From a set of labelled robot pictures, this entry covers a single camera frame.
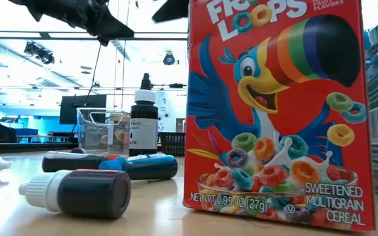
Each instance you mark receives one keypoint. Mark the black ceiling camera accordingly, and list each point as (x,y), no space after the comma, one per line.
(168,59)

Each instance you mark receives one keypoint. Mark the blue food colouring tube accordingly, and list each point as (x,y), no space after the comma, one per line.
(149,168)

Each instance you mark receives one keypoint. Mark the red Froot Loops cereal box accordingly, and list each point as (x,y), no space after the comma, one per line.
(290,114)

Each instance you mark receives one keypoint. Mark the black plastic basket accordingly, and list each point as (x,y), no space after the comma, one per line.
(172,144)

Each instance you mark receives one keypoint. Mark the black monitor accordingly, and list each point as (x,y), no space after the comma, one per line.
(84,103)

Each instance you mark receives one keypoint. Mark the black ceiling mounted device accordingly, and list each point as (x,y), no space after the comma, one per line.
(41,54)

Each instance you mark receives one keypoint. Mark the black tube red cap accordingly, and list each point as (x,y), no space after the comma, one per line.
(74,163)

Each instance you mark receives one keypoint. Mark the clear plastic bin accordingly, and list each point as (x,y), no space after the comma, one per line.
(90,141)

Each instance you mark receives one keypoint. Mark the black dropper bottle white label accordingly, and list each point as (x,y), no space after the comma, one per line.
(143,131)

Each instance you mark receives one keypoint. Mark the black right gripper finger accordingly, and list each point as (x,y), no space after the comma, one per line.
(176,10)

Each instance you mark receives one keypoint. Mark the white wall panel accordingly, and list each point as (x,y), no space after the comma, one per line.
(172,108)

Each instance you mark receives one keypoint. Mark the dark red bottle white cap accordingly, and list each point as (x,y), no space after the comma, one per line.
(90,193)

